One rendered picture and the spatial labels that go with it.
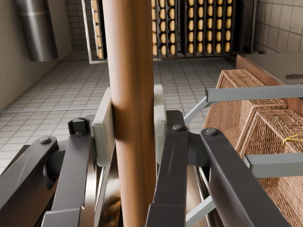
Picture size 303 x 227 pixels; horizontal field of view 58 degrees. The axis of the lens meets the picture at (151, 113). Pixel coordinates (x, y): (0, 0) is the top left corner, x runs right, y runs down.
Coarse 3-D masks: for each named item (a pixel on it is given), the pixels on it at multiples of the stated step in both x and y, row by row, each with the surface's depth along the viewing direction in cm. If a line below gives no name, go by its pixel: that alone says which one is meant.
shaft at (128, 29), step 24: (120, 0) 15; (144, 0) 16; (120, 24) 16; (144, 24) 16; (120, 48) 17; (144, 48) 17; (120, 72) 17; (144, 72) 17; (120, 96) 18; (144, 96) 18; (120, 120) 19; (144, 120) 19; (120, 144) 20; (144, 144) 19; (120, 168) 21; (144, 168) 20; (120, 192) 22; (144, 192) 21; (144, 216) 22
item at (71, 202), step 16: (80, 128) 15; (80, 144) 14; (64, 160) 13; (80, 160) 13; (64, 176) 12; (80, 176) 12; (64, 192) 11; (80, 192) 11; (64, 208) 10; (80, 208) 9; (48, 224) 9; (64, 224) 9; (80, 224) 9
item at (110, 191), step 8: (112, 152) 154; (112, 160) 148; (112, 168) 144; (104, 176) 135; (112, 176) 141; (104, 184) 129; (112, 184) 138; (104, 192) 124; (112, 192) 134; (104, 200) 120; (112, 200) 131; (120, 200) 145; (96, 208) 115; (104, 208) 118; (112, 208) 128; (96, 216) 111; (104, 216) 115; (96, 224) 107; (104, 224) 113; (112, 224) 123
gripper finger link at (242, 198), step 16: (208, 128) 15; (208, 144) 14; (224, 144) 14; (224, 160) 12; (240, 160) 12; (208, 176) 14; (224, 176) 11; (240, 176) 11; (224, 192) 12; (240, 192) 10; (256, 192) 10; (224, 208) 12; (240, 208) 10; (256, 208) 10; (272, 208) 10; (224, 224) 12; (240, 224) 10; (256, 224) 9; (272, 224) 9; (288, 224) 9
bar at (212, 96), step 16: (208, 96) 107; (224, 96) 107; (240, 96) 107; (256, 96) 107; (272, 96) 107; (288, 96) 107; (192, 112) 110; (256, 160) 63; (272, 160) 63; (288, 160) 63; (256, 176) 64; (272, 176) 64; (288, 176) 64; (208, 208) 69; (192, 224) 71
